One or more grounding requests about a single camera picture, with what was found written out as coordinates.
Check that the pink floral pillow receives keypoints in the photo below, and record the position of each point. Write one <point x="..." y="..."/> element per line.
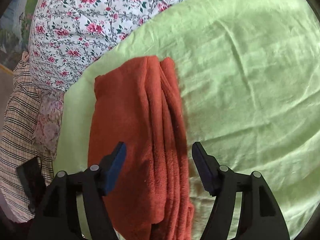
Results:
<point x="47" y="129"/>

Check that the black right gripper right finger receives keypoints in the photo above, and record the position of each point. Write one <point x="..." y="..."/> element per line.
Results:
<point x="260" y="216"/>

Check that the light green bed sheet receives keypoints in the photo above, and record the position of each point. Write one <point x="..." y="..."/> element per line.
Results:
<point x="248" y="73"/>

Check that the rust orange fleece cloth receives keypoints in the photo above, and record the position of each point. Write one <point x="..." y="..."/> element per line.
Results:
<point x="139" y="104"/>

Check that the white floral quilt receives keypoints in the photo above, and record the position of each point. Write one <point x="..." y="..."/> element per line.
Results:
<point x="69" y="35"/>

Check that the green floral wall picture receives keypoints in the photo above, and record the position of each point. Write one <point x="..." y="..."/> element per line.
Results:
<point x="16" y="18"/>

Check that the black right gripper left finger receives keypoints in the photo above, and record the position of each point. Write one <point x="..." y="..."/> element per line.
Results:
<point x="57" y="216"/>

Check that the beige plaid blanket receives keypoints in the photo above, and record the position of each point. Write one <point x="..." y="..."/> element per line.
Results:
<point x="20" y="119"/>

